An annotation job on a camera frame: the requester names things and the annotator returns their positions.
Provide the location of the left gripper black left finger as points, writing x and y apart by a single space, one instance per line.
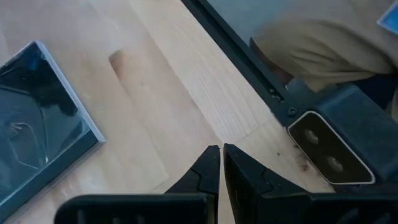
186 205

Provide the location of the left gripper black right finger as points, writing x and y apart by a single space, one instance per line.
248 193

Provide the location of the clear lids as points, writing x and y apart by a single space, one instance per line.
37 118

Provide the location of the person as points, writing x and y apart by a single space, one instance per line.
326 40

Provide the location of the blue white-edged card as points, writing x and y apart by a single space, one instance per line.
390 18

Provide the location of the black depth camera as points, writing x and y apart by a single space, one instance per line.
357 124

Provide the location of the black aluminium table frame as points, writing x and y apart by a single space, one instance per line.
236 53

